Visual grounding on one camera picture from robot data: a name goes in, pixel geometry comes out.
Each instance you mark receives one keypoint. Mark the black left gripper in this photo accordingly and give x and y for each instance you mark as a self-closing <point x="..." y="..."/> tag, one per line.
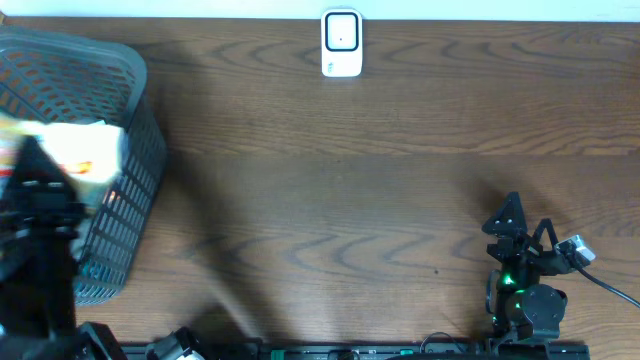
<point x="33" y="197"/>

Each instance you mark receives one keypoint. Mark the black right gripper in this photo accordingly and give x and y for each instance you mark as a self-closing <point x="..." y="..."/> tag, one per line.
<point x="526" y="246"/>

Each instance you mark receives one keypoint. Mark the yellow snack chip bag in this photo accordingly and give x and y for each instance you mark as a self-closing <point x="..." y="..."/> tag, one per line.
<point x="90" y="155"/>

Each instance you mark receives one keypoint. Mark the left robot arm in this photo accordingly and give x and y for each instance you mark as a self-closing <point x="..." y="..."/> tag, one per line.
<point x="38" y="309"/>

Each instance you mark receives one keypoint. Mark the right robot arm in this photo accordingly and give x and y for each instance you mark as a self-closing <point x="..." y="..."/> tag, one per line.
<point x="526" y="312"/>

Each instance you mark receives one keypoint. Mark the white barcode scanner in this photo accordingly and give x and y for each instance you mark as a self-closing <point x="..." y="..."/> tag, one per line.
<point x="341" y="43"/>

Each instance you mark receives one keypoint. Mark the grey plastic shopping basket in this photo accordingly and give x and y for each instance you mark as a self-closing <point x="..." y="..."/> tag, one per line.
<point x="59" y="78"/>

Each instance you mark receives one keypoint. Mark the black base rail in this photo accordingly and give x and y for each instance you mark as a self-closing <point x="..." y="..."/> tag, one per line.
<point x="435" y="349"/>

